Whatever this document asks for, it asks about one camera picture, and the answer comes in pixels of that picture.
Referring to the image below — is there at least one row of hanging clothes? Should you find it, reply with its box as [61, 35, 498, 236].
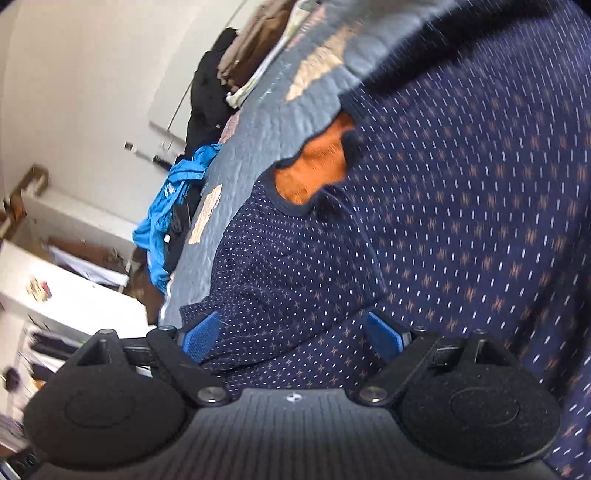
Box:
[0, 323, 88, 462]

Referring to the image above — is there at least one white wardrobe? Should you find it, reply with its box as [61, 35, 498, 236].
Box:
[0, 185, 160, 342]

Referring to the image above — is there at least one black hairbrush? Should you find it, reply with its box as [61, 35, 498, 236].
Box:
[148, 150, 176, 171]

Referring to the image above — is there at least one blue jacket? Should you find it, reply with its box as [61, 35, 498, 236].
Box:
[133, 143, 223, 294]

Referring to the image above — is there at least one grey quilted bedspread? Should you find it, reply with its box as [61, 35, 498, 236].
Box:
[159, 0, 467, 328]

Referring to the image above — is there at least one brown garment heap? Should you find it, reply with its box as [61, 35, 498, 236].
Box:
[124, 249, 162, 324]

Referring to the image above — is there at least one black crumpled garment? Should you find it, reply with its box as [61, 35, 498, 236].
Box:
[164, 203, 192, 273]

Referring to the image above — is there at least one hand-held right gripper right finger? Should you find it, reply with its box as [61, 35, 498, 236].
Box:
[359, 311, 511, 407]

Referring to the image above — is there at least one brown hanging garment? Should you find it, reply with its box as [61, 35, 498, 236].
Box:
[46, 237, 125, 268]

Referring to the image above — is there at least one cartoon mouse sticker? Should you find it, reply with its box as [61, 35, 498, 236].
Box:
[27, 276, 51, 303]

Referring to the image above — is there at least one white hanging shirt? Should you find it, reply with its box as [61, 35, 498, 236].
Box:
[48, 247, 127, 289]

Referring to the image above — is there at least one stack of brown folded clothes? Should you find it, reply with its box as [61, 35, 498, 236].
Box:
[217, 0, 324, 109]

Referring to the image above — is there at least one navy dotted sweater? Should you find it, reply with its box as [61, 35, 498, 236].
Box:
[178, 0, 591, 480]

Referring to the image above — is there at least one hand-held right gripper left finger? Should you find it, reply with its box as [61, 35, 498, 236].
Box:
[76, 311, 229, 408]

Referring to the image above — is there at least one black coat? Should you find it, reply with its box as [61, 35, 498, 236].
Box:
[185, 28, 241, 158]

